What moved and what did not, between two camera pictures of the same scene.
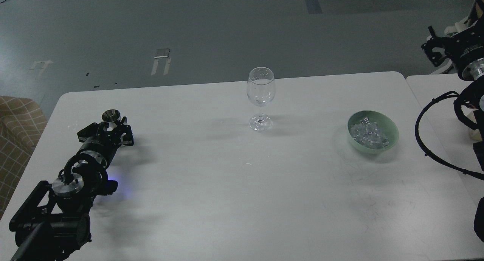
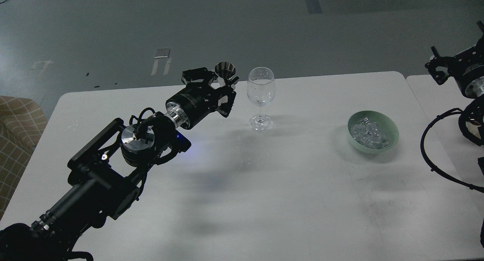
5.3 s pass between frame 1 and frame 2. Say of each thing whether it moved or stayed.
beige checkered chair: stayed
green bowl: stayed
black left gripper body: moved
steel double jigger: moved
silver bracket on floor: stayed
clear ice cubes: stayed
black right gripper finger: moved
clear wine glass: stayed
